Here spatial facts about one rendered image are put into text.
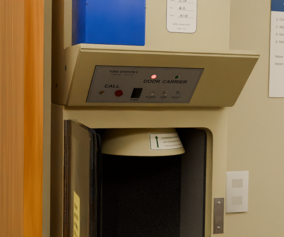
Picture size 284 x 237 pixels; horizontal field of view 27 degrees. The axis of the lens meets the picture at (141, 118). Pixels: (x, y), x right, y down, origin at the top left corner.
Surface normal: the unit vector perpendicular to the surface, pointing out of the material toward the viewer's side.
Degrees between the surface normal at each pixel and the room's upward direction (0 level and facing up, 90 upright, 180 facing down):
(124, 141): 66
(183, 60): 135
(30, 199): 90
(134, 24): 90
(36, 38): 90
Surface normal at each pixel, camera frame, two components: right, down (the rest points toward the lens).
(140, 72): 0.22, 0.74
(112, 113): 0.33, 0.05
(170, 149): 0.60, -0.35
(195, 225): -0.94, 0.00
